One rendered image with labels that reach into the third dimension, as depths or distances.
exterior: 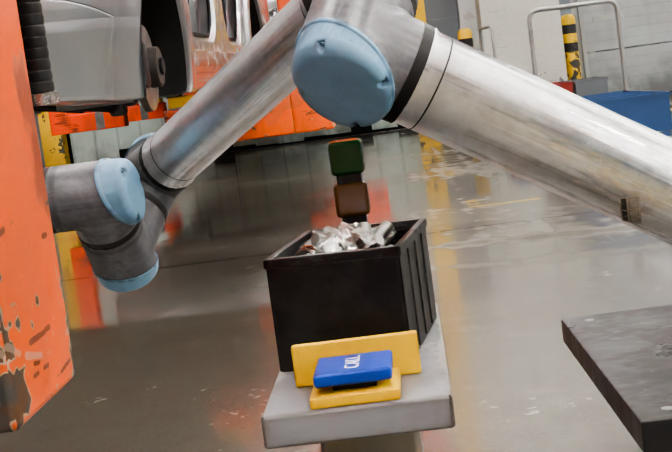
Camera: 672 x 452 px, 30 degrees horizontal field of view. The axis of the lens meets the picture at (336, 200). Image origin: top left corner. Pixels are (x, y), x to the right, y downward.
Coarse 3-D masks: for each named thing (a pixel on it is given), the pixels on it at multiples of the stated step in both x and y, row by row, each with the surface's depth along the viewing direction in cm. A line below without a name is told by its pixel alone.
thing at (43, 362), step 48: (0, 0) 96; (0, 48) 95; (0, 96) 93; (0, 144) 92; (0, 192) 90; (0, 240) 89; (48, 240) 100; (0, 288) 88; (48, 288) 99; (0, 336) 87; (48, 336) 97; (0, 384) 88; (48, 384) 96; (0, 432) 88
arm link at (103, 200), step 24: (48, 168) 168; (72, 168) 167; (96, 168) 166; (120, 168) 166; (48, 192) 165; (72, 192) 165; (96, 192) 164; (120, 192) 164; (72, 216) 166; (96, 216) 166; (120, 216) 166; (96, 240) 169
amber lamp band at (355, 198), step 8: (336, 184) 148; (344, 184) 147; (352, 184) 147; (360, 184) 147; (336, 192) 147; (344, 192) 147; (352, 192) 147; (360, 192) 147; (368, 192) 149; (336, 200) 147; (344, 200) 147; (352, 200) 147; (360, 200) 147; (368, 200) 147; (336, 208) 148; (344, 208) 147; (352, 208) 147; (360, 208) 147; (368, 208) 147; (344, 216) 148; (352, 216) 148
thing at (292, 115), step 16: (288, 0) 500; (192, 96) 508; (288, 96) 505; (272, 112) 506; (288, 112) 505; (304, 112) 505; (256, 128) 507; (272, 128) 506; (288, 128) 506; (304, 128) 506; (320, 128) 505
